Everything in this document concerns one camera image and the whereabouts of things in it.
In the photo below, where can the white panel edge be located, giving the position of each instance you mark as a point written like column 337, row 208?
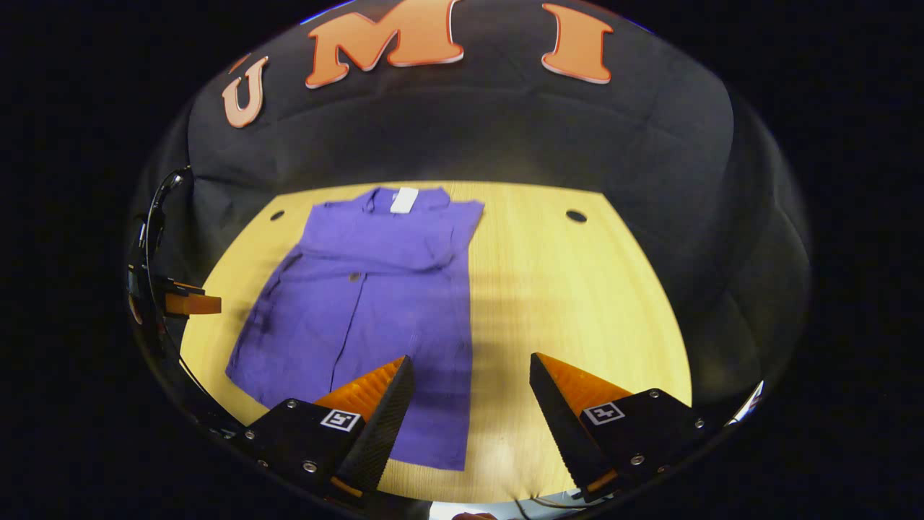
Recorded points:
column 747, row 404

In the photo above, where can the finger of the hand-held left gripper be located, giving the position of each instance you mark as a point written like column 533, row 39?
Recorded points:
column 191, row 303

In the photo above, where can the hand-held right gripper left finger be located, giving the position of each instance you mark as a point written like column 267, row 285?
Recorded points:
column 382, row 426

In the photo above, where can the black backdrop cloth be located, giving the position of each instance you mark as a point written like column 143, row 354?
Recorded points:
column 462, row 137

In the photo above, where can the purple shirt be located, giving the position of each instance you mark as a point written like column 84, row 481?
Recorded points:
column 375, row 289

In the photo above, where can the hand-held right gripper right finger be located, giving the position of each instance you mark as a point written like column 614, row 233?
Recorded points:
column 559, row 426

